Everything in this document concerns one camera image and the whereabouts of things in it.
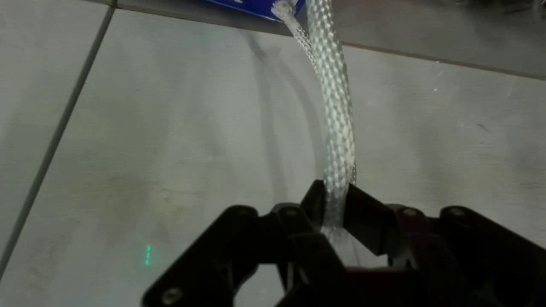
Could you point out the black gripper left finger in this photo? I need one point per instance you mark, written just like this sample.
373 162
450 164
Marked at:
256 249

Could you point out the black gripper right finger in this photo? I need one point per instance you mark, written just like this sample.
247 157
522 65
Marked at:
453 256

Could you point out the blue snack cardboard box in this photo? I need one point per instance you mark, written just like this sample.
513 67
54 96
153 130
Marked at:
249 7

